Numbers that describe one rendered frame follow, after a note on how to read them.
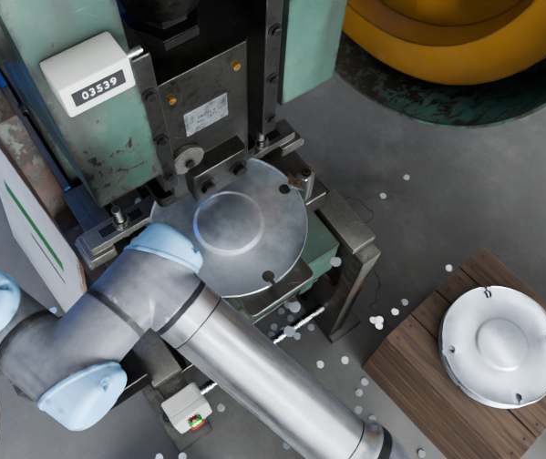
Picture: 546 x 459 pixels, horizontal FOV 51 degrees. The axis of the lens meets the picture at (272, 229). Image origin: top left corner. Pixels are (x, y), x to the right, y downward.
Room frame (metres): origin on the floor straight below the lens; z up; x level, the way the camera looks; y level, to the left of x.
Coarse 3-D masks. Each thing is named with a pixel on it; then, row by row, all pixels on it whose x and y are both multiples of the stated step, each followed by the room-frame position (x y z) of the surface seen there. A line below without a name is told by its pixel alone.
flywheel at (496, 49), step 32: (352, 0) 0.77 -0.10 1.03; (384, 0) 0.75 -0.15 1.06; (416, 0) 0.70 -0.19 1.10; (448, 0) 0.66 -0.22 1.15; (480, 0) 0.63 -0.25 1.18; (512, 0) 0.60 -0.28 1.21; (544, 0) 0.53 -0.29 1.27; (352, 32) 0.75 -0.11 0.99; (384, 32) 0.69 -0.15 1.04; (416, 32) 0.67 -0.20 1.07; (448, 32) 0.64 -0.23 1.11; (480, 32) 0.59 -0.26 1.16; (512, 32) 0.55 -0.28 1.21; (544, 32) 0.52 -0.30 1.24; (416, 64) 0.63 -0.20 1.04; (448, 64) 0.59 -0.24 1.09; (480, 64) 0.56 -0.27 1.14; (512, 64) 0.53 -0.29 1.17
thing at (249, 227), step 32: (256, 160) 0.60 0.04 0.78; (224, 192) 0.52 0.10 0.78; (256, 192) 0.53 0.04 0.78; (192, 224) 0.45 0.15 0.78; (224, 224) 0.45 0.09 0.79; (256, 224) 0.46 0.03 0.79; (288, 224) 0.46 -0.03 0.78; (224, 256) 0.39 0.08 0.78; (256, 256) 0.40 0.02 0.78; (288, 256) 0.40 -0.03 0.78; (224, 288) 0.33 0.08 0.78; (256, 288) 0.34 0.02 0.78
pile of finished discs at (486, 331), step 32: (480, 288) 0.52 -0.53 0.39; (448, 320) 0.43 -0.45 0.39; (480, 320) 0.44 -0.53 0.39; (512, 320) 0.44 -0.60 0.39; (544, 320) 0.45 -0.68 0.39; (448, 352) 0.35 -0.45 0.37; (480, 352) 0.36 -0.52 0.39; (512, 352) 0.36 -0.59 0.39; (544, 352) 0.37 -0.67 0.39; (480, 384) 0.28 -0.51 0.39; (512, 384) 0.29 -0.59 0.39; (544, 384) 0.29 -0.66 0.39
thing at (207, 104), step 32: (160, 32) 0.52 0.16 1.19; (192, 32) 0.53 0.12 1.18; (224, 32) 0.55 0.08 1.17; (160, 64) 0.49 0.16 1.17; (192, 64) 0.49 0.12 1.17; (224, 64) 0.51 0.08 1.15; (160, 96) 0.45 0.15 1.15; (192, 96) 0.48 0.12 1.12; (224, 96) 0.51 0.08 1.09; (192, 128) 0.47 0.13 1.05; (224, 128) 0.51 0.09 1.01; (192, 160) 0.45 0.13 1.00; (224, 160) 0.47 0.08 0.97; (192, 192) 0.45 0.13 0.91
